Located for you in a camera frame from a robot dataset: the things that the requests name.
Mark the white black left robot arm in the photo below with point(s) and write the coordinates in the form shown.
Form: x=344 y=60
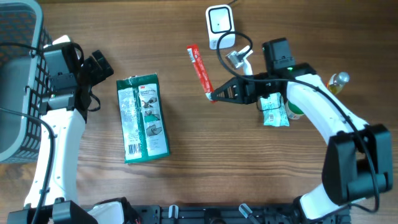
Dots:
x=61 y=120

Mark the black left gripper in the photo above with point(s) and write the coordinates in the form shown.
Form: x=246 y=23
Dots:
x=99 y=70

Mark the green lidded small jar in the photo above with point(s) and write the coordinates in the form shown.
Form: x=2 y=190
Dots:
x=292 y=111

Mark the teal wet wipes pack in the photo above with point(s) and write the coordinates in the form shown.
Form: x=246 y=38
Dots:
x=273 y=110

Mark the dark grey plastic shopping basket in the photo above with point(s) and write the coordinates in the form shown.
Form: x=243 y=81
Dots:
x=24 y=79

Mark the white barcode scanner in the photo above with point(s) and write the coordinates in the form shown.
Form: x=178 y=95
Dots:
x=219 y=20

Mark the yellow dish soap bottle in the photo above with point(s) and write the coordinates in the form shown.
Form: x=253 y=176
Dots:
x=337 y=82

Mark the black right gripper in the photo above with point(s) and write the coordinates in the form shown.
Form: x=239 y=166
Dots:
x=247 y=90

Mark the red coffee stick sachet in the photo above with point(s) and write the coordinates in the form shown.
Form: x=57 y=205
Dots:
x=200 y=70

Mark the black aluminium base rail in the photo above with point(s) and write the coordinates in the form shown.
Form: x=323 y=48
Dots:
x=266 y=214

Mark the green gloves package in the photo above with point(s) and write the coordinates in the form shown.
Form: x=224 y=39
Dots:
x=142 y=121

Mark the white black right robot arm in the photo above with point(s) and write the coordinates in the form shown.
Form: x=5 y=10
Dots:
x=358 y=161

